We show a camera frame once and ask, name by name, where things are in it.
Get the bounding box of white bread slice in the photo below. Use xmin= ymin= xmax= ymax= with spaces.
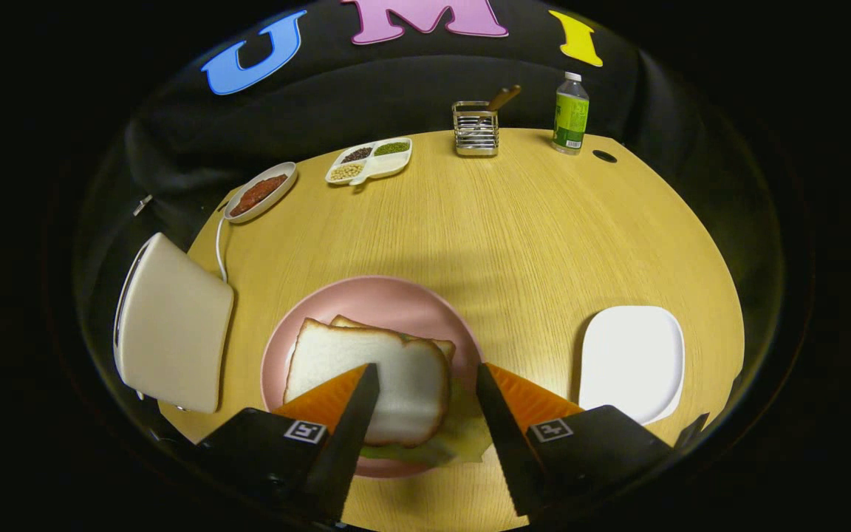
xmin=283 ymin=318 xmax=451 ymax=448
xmin=331 ymin=315 xmax=457 ymax=363

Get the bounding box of metal wire rack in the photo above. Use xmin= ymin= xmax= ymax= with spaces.
xmin=452 ymin=101 xmax=500 ymax=157

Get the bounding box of white divided dish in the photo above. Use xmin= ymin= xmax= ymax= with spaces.
xmin=324 ymin=137 xmax=413 ymax=185

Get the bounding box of pink round plate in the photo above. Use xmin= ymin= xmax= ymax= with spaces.
xmin=261 ymin=276 xmax=484 ymax=479

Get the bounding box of white square plate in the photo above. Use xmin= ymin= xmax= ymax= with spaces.
xmin=579 ymin=305 xmax=686 ymax=426

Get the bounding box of green lettuce leaf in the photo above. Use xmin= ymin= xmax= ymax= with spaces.
xmin=359 ymin=377 xmax=493 ymax=466

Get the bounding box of black backdrop cloth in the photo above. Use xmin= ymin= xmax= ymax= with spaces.
xmin=75 ymin=0 xmax=788 ymax=415

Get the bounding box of green label plastic bottle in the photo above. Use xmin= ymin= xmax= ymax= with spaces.
xmin=551 ymin=72 xmax=589 ymax=155

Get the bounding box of round beige plate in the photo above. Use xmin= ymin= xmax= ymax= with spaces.
xmin=223 ymin=162 xmax=298 ymax=224

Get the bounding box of brown meat slice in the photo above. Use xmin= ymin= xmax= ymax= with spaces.
xmin=230 ymin=174 xmax=288 ymax=217

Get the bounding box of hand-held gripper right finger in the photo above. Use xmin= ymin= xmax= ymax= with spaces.
xmin=476 ymin=362 xmax=677 ymax=518

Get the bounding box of white toaster cable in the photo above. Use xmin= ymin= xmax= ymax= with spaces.
xmin=215 ymin=214 xmax=230 ymax=283

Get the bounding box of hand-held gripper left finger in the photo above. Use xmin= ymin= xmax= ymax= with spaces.
xmin=196 ymin=362 xmax=380 ymax=522

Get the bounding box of white toaster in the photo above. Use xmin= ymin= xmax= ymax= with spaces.
xmin=113 ymin=232 xmax=235 ymax=414

